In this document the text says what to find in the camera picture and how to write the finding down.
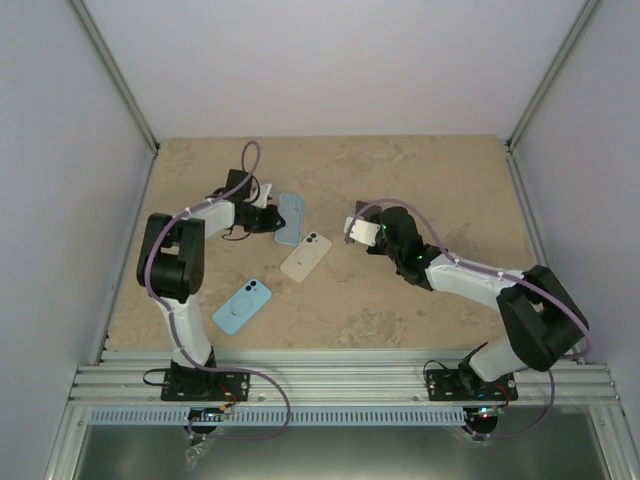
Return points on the blue phone case on table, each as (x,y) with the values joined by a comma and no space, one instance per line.
(242,306)

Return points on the beige phone case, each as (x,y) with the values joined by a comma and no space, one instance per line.
(306,256)

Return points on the left circuit board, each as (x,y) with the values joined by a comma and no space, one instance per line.
(210,415)

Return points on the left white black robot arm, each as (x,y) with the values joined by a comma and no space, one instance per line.
(171,266)

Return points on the blue slotted cable duct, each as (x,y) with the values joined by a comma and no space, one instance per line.
(272,416)

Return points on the aluminium rail frame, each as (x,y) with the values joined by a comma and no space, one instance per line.
(372,360)

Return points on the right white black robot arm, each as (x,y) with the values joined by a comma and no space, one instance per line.
(541,320)

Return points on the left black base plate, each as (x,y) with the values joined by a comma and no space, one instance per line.
(199,386)

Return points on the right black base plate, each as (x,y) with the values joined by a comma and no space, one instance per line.
(450,385)

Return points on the black smartphone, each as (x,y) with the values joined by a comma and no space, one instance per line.
(368,212)

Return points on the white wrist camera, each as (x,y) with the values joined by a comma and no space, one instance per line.
(361,231)
(263,195)

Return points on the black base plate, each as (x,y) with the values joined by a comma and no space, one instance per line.
(450,385)
(199,386)

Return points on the circuit board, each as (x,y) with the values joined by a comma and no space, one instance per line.
(210,415)
(484,413)

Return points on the left aluminium corner post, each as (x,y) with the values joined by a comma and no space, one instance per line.
(92,32)

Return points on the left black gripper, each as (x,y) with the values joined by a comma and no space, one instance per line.
(274,220)

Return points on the aluminium corner post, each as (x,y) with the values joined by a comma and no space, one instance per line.
(92,32)
(584,18)

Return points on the right circuit board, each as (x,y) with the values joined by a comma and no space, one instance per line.
(484,413)

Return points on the clear plastic bag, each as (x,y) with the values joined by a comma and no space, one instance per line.
(196,452)

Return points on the light blue phone case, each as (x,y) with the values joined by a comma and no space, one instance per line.
(291,208)

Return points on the right aluminium corner post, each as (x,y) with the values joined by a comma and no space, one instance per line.
(584,18)

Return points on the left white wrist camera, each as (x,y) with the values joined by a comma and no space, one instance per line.
(263,195)

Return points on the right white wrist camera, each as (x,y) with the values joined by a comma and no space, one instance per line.
(361,231)

